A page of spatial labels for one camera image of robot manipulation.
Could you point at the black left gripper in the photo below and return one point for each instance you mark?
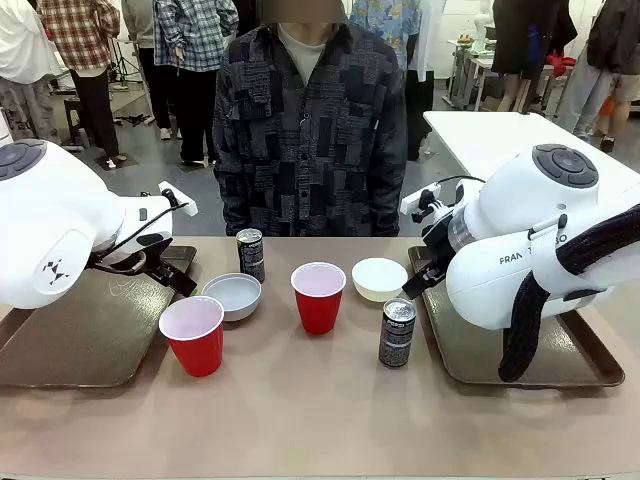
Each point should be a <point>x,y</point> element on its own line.
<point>156,261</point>

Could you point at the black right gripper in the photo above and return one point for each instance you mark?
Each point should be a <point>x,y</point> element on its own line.
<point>437,245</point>

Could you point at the grey-white plastic bowl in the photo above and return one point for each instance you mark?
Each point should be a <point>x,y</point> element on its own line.
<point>232,300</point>

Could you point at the black Pepsi can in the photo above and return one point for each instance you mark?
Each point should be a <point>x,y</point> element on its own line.
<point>251,257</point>
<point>397,337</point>

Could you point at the red plastic cup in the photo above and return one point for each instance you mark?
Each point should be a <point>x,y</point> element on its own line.
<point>319,310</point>
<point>195,345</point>

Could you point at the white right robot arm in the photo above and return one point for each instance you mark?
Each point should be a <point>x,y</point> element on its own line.
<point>505,210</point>

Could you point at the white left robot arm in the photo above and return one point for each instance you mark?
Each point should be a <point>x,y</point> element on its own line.
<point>50,225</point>

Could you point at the white plastic bowl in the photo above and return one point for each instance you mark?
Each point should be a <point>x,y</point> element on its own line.
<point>379,280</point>

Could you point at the brown plastic serving tray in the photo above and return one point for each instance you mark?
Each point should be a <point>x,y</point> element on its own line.
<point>100,340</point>
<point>565,350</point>

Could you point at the person in dark patchwork shirt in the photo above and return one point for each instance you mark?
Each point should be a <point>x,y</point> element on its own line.
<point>310,150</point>

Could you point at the black stool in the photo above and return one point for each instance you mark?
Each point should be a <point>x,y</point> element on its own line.
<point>75,112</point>

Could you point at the person in grey top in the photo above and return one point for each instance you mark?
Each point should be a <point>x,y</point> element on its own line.
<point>150,65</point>

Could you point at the black tripod stand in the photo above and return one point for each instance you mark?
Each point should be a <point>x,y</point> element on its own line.
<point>125,70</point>

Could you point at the person in white coat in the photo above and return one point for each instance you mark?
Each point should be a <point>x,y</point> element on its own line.
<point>424,60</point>

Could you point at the white background table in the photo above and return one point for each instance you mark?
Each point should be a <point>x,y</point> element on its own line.
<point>470,65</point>

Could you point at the person in blue plaid shirt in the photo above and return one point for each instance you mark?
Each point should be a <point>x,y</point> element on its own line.
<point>195,40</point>

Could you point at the person in black jacket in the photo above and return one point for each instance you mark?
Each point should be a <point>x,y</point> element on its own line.
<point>525,45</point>

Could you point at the person in blue patterned shirt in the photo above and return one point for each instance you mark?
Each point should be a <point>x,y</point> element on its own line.
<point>387,25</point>

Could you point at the red cloth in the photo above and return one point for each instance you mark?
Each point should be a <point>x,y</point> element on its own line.
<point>560,62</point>

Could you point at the person in red plaid shirt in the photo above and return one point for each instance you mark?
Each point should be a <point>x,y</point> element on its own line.
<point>82,35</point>

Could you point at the person in white shirt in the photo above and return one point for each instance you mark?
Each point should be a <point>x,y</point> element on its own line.
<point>20,45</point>

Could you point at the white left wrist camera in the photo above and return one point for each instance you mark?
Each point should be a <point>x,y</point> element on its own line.
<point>179,199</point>

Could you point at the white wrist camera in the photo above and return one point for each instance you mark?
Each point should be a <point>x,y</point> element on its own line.
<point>419,200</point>
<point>179,199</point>

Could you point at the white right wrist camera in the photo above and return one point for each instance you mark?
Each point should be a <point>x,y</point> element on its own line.
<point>419,200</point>

